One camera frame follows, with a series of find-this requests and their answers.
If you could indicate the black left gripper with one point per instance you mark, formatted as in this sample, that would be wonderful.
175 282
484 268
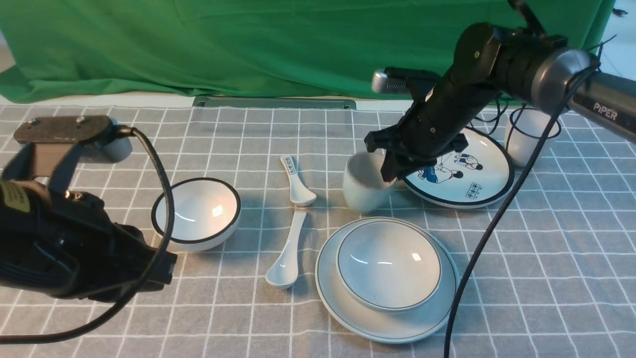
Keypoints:
65 246

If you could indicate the green backdrop cloth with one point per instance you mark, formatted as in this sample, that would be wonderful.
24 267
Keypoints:
256 48

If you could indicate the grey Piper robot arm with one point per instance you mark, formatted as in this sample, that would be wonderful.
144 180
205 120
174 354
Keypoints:
539 69

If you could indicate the black-rimmed illustrated plate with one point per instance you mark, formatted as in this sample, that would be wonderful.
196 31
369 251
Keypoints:
478 176

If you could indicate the pale green shallow bowl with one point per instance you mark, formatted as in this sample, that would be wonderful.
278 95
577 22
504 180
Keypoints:
388 265

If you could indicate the large pale green plate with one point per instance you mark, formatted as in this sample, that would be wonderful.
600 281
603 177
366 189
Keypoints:
387 327

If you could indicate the white spoon with print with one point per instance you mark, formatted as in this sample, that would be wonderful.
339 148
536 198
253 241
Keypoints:
299 194

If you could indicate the plain white ceramic spoon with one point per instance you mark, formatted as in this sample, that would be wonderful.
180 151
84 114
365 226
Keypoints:
284 272

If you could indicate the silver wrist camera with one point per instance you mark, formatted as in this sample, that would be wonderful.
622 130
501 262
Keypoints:
402 81

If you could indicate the black-rimmed white bowl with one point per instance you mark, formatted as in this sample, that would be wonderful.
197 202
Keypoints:
206 213

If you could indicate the grey checked tablecloth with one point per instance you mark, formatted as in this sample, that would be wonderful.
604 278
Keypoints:
556 279

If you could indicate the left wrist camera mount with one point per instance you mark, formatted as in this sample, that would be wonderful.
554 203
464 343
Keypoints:
53 146

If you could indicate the pale green ceramic cup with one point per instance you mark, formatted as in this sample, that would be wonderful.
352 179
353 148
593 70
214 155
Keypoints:
364 188

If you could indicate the grey metal table channel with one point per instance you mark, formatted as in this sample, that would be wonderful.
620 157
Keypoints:
272 103

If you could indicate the black-rimmed white cup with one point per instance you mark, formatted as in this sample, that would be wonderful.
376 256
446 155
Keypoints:
524 128

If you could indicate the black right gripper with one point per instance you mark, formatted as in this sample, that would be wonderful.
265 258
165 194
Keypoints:
433 122

